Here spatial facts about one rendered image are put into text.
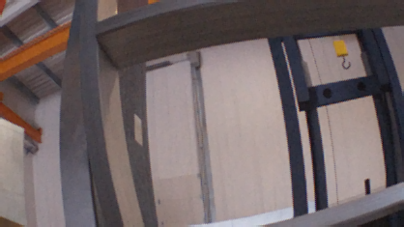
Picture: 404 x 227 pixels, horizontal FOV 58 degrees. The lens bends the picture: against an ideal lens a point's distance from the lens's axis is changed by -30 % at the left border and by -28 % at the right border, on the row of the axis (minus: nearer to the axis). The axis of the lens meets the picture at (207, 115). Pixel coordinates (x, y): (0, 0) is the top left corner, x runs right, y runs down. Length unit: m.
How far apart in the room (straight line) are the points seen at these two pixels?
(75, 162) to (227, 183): 10.34
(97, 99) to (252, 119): 11.27
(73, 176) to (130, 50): 0.61
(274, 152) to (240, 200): 1.37
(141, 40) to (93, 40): 0.05
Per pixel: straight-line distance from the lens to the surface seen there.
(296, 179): 1.85
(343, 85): 2.07
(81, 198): 1.03
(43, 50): 10.47
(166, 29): 0.46
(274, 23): 0.47
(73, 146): 1.08
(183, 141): 11.99
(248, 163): 11.35
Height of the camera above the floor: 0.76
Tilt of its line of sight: 25 degrees up
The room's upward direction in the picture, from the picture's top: 6 degrees counter-clockwise
